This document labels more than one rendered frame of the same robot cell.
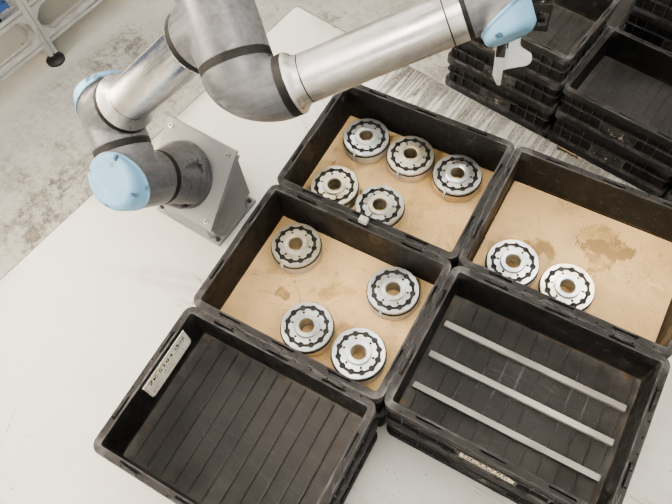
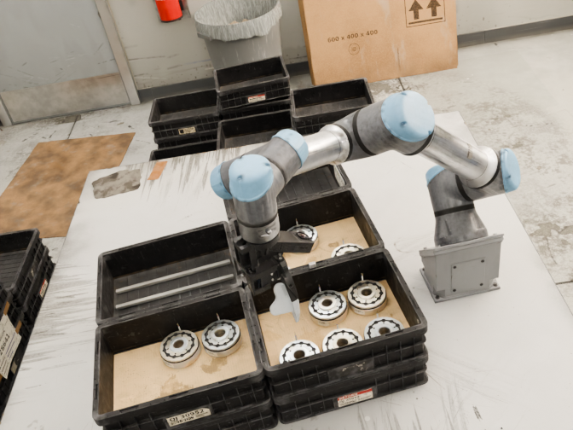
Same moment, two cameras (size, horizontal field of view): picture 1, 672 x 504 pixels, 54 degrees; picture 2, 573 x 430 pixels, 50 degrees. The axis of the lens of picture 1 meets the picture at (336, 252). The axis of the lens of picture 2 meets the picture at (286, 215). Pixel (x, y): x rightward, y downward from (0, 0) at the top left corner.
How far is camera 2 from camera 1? 177 cm
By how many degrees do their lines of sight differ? 74
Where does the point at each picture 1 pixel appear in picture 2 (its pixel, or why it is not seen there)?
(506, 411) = (176, 285)
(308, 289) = (323, 255)
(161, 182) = (432, 194)
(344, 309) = (295, 261)
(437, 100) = not seen: outside the picture
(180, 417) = (321, 187)
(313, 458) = not seen: hidden behind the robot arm
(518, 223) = (238, 369)
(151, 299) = (417, 229)
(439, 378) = (220, 273)
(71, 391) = (397, 185)
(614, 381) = not seen: hidden behind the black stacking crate
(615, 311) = (145, 365)
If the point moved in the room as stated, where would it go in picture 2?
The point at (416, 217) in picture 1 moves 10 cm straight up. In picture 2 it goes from (304, 326) to (298, 299)
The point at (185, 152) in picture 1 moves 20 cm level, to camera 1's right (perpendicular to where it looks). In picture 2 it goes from (457, 225) to (420, 269)
